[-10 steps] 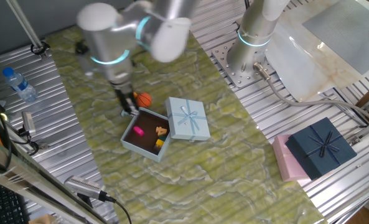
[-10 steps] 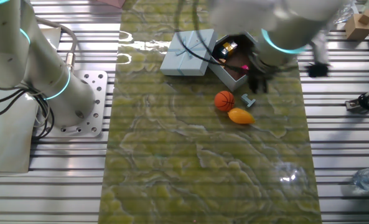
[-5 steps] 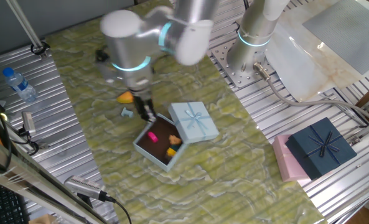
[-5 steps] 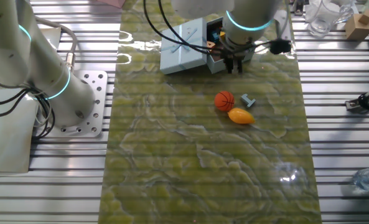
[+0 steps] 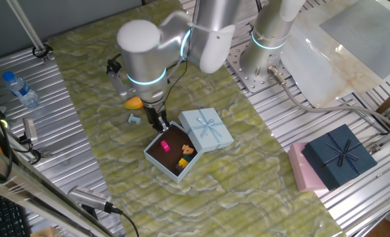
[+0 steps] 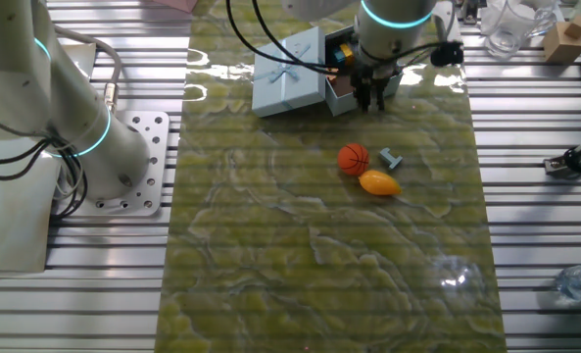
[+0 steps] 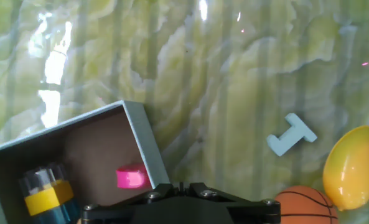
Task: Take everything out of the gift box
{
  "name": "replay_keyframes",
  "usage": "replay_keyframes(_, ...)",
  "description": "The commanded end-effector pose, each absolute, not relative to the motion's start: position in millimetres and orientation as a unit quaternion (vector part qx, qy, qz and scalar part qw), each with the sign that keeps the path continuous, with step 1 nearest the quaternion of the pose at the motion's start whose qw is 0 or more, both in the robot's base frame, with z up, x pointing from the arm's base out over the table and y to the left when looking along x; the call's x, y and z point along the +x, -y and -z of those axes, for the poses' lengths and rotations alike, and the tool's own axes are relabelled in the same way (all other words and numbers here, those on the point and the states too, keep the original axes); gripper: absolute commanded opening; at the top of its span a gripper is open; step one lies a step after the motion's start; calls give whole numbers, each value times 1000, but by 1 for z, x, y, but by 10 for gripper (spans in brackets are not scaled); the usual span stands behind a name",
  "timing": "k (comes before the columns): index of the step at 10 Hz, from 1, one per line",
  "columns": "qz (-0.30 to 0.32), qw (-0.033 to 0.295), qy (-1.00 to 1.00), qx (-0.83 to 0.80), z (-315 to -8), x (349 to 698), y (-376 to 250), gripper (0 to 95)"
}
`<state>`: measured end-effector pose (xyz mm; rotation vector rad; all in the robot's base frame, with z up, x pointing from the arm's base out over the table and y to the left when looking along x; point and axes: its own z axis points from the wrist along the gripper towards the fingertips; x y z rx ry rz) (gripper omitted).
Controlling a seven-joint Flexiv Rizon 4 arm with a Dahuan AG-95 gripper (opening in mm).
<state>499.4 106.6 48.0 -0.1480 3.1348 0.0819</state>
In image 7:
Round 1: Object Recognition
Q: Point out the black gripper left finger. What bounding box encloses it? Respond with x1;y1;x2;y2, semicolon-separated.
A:
83;182;182;213

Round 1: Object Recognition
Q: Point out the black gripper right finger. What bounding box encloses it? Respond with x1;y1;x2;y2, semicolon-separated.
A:
181;182;281;209

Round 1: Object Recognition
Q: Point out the small pink toy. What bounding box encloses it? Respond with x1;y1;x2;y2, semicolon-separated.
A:
115;162;152;190

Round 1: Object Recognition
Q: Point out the orange toy basketball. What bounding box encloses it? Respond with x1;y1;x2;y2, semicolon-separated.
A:
274;185;340;224

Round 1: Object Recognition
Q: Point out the small grey toy block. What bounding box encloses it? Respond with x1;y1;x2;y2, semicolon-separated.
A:
266;112;318;157

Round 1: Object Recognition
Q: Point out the yellow orange toy mango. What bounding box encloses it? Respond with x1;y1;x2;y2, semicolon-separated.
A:
322;125;369;212

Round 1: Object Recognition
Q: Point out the light blue gift box base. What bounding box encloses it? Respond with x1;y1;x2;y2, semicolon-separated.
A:
0;100;171;224

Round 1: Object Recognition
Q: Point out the gold metallic toy block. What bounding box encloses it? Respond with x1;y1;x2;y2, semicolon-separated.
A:
24;179;75;217

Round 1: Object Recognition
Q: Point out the green marble pattern mat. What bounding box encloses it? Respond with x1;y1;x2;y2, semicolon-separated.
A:
0;0;369;224

